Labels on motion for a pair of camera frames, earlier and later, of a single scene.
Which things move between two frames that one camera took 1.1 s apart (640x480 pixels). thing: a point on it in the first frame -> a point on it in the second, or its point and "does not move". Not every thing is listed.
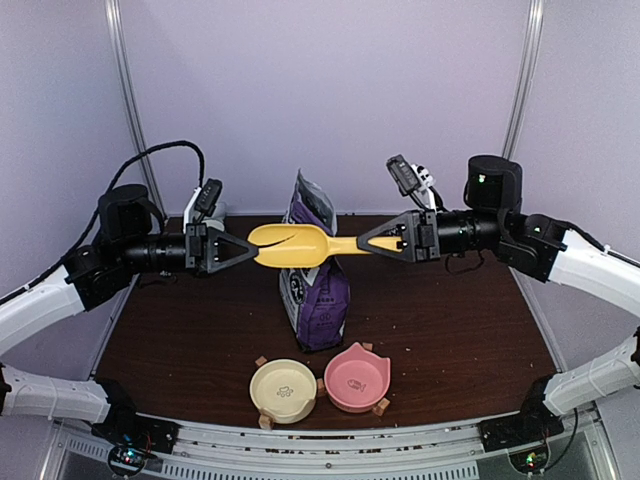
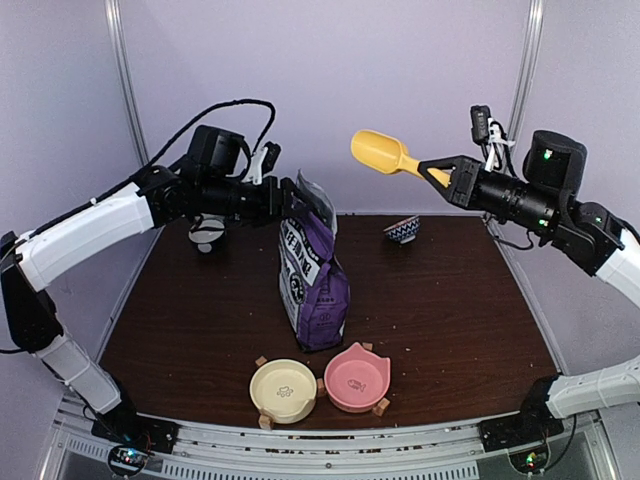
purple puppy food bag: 316,299 does not move
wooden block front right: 382,405 does not move
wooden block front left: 264,422 does not move
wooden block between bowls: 321,389 does not move
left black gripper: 202,242 -> 278,209
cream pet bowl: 284,389 does not move
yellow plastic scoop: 289,245 -> 388,154
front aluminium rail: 446,450 does not move
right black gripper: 424,230 -> 464,178
